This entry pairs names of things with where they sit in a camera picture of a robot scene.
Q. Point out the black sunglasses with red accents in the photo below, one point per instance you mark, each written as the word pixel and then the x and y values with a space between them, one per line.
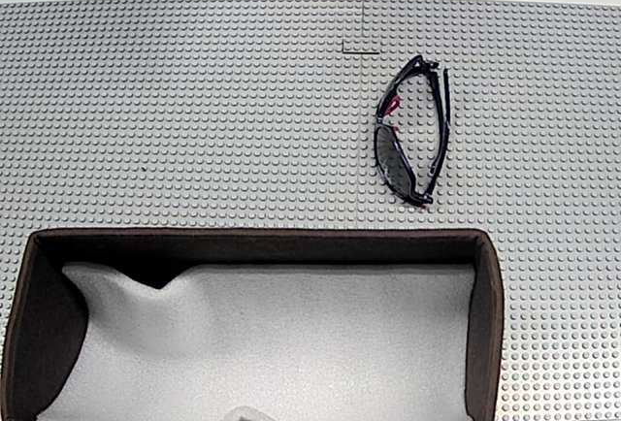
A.
pixel 394 159

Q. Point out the white foam sheet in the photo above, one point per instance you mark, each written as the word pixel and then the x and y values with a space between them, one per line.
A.
pixel 271 343

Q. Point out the brown fabric bin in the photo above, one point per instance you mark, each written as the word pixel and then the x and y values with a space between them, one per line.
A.
pixel 41 324

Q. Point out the grey studded baseplate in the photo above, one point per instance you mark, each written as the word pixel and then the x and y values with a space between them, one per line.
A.
pixel 194 115
pixel 533 149

